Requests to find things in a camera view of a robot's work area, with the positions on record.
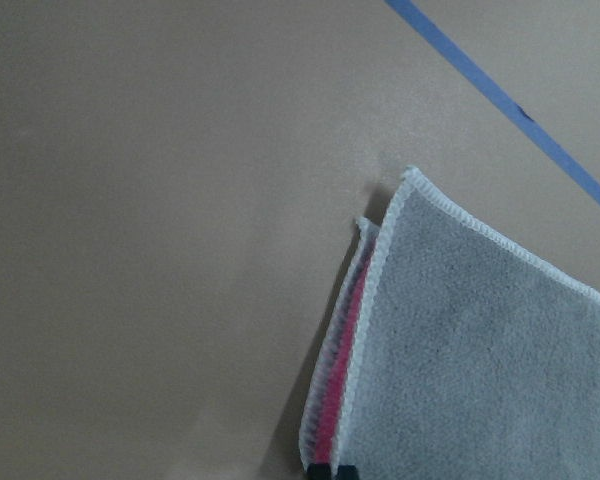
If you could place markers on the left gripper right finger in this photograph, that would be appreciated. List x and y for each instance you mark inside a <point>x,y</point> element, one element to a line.
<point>347,472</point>

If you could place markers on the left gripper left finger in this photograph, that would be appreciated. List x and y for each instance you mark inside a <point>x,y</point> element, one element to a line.
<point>319,471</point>

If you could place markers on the pink towel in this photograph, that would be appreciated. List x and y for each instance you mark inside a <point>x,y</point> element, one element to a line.
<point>454,353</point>

